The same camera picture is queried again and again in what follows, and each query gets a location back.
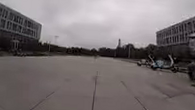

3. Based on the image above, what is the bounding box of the tall distant tower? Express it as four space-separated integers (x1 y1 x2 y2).
117 38 122 49

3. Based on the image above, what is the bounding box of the row of dark trees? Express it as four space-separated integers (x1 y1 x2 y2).
34 33 195 66

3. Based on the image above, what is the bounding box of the grey concrete paved ground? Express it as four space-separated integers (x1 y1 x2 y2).
0 48 195 110

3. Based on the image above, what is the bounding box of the pole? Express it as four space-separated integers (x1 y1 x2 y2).
53 35 60 47

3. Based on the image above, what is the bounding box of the long grey multi-storey building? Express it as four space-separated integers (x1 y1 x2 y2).
0 0 44 53

